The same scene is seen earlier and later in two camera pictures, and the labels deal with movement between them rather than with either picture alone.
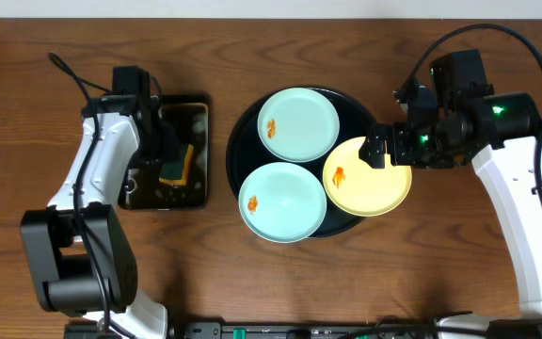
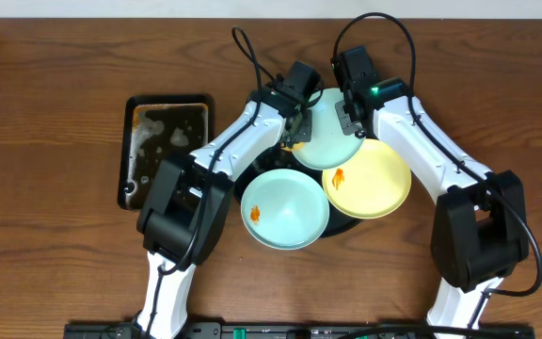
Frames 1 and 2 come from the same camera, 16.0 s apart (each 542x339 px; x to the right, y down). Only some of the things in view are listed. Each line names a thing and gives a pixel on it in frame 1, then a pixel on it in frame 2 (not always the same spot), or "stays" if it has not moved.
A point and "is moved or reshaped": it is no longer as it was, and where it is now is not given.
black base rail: [276, 330] stays
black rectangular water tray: [179, 178] stays
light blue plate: [299, 124] is moved or reshaped
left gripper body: [168, 144] to [300, 130]
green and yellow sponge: [177, 172] is moved or reshaped
